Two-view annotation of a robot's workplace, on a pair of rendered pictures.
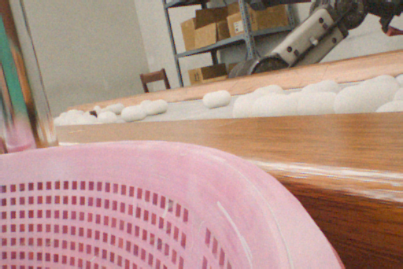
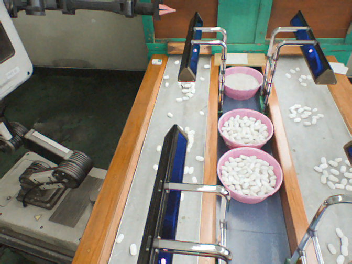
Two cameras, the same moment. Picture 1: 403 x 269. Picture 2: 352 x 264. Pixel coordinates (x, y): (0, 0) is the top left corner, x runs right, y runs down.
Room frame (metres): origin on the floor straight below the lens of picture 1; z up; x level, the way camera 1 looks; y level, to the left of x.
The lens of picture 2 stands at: (1.40, 0.74, 1.69)
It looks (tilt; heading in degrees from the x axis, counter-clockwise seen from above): 43 degrees down; 220
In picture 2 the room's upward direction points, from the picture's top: 4 degrees counter-clockwise
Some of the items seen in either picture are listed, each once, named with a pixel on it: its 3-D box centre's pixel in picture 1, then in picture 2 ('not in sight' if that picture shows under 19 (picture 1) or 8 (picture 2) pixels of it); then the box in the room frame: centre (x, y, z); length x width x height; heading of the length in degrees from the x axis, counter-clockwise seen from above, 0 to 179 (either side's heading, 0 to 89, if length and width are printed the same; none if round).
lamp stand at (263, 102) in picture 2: not in sight; (284, 75); (0.09, 0.39, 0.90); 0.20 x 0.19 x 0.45; 31
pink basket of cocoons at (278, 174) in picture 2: not in sight; (248, 177); (0.66, 0.49, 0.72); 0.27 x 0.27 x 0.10
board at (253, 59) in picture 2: not in sight; (239, 59); (-0.15, 0.01, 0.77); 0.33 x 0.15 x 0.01; 121
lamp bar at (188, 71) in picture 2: not in sight; (192, 41); (0.33, -0.03, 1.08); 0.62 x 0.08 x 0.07; 31
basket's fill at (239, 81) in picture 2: not in sight; (240, 85); (0.04, 0.12, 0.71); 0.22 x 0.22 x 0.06
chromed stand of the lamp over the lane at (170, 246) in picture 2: not in sight; (193, 254); (1.13, 0.54, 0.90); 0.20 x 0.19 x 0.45; 31
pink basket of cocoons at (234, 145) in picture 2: not in sight; (244, 132); (0.42, 0.35, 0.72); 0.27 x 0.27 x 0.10
